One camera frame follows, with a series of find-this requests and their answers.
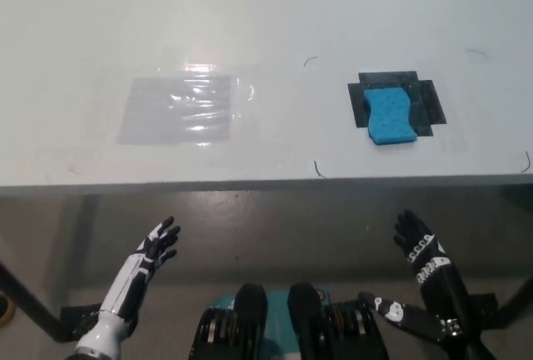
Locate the grey clear taped patch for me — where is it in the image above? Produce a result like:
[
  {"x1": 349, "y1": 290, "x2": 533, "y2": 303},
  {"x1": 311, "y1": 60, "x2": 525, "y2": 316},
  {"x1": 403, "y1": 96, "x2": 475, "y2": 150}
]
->
[{"x1": 115, "y1": 74, "x2": 232, "y2": 146}]

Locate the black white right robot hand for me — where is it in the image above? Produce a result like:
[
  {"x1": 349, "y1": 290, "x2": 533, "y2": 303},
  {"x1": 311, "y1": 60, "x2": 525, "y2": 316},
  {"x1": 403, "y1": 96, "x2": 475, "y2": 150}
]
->
[{"x1": 357, "y1": 208, "x2": 474, "y2": 338}]

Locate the black tape marked spot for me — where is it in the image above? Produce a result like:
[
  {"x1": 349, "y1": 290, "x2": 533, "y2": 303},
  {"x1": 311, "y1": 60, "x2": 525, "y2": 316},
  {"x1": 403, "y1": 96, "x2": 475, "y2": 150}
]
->
[{"x1": 347, "y1": 70, "x2": 448, "y2": 138}]

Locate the brown tape roll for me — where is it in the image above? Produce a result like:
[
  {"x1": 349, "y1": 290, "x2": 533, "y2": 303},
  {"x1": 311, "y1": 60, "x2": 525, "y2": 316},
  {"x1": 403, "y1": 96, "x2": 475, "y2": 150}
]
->
[{"x1": 0, "y1": 292, "x2": 17, "y2": 328}]

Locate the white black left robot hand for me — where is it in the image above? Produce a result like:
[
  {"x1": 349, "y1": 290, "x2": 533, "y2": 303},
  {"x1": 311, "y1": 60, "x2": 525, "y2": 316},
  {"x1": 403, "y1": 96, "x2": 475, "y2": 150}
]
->
[{"x1": 99, "y1": 216, "x2": 182, "y2": 324}]

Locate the blue wavy soft sponge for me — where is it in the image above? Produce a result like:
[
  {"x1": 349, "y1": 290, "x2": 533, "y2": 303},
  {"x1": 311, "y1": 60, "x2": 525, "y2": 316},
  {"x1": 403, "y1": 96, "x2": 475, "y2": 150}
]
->
[{"x1": 362, "y1": 87, "x2": 419, "y2": 146}]

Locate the black table foot plate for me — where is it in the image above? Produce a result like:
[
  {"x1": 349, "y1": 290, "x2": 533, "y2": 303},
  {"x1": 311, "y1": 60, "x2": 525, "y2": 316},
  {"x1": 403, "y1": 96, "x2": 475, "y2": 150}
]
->
[
  {"x1": 60, "y1": 303, "x2": 141, "y2": 341},
  {"x1": 468, "y1": 292, "x2": 500, "y2": 330}
]

